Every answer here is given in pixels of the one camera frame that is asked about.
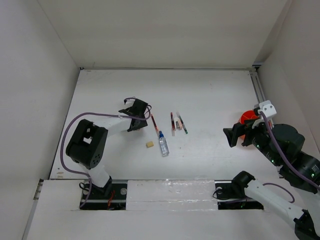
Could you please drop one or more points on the blue spray bottle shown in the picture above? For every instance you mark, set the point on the blue spray bottle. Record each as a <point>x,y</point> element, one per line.
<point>163,145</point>

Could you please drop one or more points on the aluminium side rail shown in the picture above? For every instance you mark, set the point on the aluminium side rail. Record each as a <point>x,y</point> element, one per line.
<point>256,83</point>

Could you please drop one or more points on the yellow eraser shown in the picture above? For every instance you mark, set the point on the yellow eraser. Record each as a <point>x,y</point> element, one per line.
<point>149,144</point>

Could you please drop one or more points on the green pen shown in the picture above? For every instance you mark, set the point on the green pen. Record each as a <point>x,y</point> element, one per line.
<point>182,122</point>

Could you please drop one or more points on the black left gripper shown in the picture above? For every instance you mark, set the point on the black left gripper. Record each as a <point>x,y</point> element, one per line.
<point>141,125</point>

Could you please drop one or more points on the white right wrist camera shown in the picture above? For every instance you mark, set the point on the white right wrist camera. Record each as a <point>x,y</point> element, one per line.
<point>267,108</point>

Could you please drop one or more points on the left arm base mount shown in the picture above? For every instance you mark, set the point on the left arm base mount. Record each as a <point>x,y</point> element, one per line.
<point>115,201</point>

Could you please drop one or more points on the orange round organizer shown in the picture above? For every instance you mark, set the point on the orange round organizer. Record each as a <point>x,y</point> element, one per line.
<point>248,117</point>

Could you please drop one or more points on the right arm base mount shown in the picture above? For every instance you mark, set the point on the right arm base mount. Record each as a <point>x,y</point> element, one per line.
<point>228,199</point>

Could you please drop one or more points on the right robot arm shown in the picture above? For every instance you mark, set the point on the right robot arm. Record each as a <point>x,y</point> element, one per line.
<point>282,146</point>

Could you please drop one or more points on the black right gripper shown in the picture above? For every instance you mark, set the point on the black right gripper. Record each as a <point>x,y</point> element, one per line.
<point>238,129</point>

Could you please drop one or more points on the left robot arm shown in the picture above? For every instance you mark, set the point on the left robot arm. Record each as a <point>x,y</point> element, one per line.
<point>84,140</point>

